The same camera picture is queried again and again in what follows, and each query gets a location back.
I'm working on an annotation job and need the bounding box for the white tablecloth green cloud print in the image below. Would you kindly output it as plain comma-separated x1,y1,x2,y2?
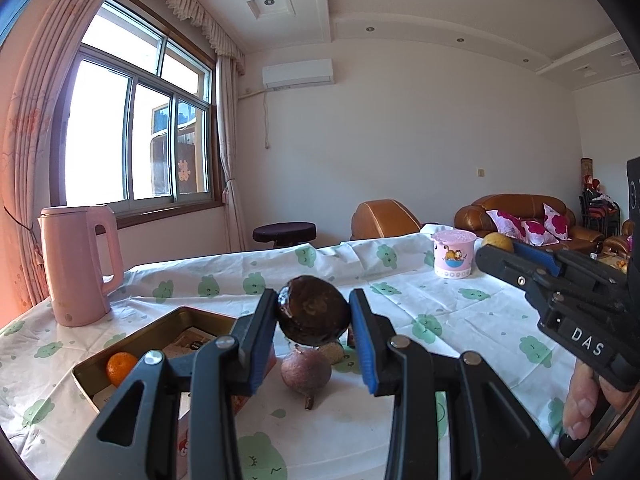
0,232,601,480

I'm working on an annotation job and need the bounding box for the pink floral curtain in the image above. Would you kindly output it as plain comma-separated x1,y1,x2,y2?
0,0,121,311

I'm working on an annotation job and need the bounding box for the dark brown round fruit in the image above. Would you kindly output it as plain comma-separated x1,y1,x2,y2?
276,275,352,347

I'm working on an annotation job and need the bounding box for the pink cartoon cup with lid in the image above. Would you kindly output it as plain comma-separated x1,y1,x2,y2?
431,230,478,279

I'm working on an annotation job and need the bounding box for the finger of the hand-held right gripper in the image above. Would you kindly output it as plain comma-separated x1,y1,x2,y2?
512,242,563,277
475,246,551,306

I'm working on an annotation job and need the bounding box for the white wall air conditioner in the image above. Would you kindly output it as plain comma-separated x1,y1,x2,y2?
262,58,334,88

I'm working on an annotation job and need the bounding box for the pink tin box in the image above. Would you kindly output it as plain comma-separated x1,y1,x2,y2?
71,305,276,461

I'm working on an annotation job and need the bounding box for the brown leather sofa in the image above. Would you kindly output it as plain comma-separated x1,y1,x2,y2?
454,193,606,256

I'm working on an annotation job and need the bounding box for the purple beetroot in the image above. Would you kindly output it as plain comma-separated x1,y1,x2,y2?
280,347,332,410

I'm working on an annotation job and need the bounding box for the dark round stool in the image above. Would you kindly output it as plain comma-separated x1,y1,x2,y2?
252,221,317,250

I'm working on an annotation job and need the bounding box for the large orange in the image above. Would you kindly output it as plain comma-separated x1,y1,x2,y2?
105,352,139,388

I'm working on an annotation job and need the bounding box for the person's right hand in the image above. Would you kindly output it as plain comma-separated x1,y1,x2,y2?
561,360,637,457

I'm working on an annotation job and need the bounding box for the sliding glass window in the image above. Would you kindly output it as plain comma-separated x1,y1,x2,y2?
52,0,221,216

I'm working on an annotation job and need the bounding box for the dark chair with red cloth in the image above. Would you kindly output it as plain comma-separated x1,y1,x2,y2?
580,180,621,233

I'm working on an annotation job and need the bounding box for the beige tied curtain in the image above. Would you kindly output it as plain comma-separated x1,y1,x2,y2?
215,55,246,253

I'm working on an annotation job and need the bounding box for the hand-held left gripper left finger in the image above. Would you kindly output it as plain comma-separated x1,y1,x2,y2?
55,287,278,480

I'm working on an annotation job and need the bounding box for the air conditioner pipe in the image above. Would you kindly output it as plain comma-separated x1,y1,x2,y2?
239,87,273,150

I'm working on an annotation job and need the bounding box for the brown leather armchair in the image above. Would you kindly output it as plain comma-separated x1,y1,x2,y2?
350,199,423,242

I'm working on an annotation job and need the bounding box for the beige curtain valance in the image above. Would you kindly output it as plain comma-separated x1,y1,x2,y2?
117,0,246,73

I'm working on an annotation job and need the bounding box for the tan round fruit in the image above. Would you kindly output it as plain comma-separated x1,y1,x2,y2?
481,232,515,255
320,341,346,365

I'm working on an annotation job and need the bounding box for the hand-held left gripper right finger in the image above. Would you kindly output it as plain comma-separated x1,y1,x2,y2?
348,287,573,480

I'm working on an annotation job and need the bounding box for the pink floral pillow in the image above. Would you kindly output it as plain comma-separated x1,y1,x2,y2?
486,209,526,238
520,219,560,247
543,203,571,241

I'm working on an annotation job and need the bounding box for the pink electric kettle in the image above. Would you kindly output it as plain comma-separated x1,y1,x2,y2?
38,204,125,328

